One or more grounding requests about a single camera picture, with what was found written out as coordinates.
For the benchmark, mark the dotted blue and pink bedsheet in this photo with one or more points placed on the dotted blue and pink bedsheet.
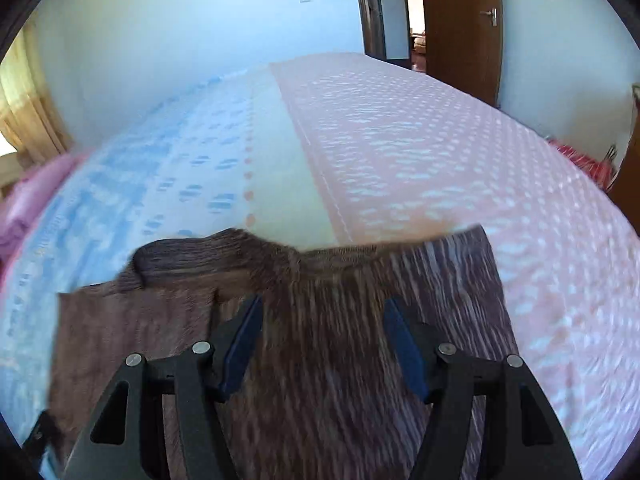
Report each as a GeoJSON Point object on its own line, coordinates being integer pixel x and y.
{"type": "Point", "coordinates": [400, 135]}

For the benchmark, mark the red cloth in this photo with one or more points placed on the red cloth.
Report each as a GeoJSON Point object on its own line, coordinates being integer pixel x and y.
{"type": "Point", "coordinates": [580, 162]}

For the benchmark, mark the pink pillow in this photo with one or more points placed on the pink pillow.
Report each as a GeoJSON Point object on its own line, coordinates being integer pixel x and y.
{"type": "Point", "coordinates": [25, 200]}

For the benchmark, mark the brown knit garment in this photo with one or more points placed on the brown knit garment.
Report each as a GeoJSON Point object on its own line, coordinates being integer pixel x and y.
{"type": "Point", "coordinates": [325, 320]}

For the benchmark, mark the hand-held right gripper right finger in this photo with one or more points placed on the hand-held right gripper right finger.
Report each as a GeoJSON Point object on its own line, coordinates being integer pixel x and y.
{"type": "Point", "coordinates": [402, 345]}

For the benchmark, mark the dark wooden door frame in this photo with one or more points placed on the dark wooden door frame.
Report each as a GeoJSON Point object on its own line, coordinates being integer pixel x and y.
{"type": "Point", "coordinates": [370, 10]}

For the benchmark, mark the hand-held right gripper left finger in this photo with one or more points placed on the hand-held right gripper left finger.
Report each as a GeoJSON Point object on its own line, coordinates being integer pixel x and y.
{"type": "Point", "coordinates": [245, 340]}

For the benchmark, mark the brown wooden door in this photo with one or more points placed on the brown wooden door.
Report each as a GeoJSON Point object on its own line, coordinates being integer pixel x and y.
{"type": "Point", "coordinates": [455, 35]}

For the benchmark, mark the beige curtain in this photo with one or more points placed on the beige curtain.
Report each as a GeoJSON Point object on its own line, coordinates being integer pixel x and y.
{"type": "Point", "coordinates": [25, 100]}

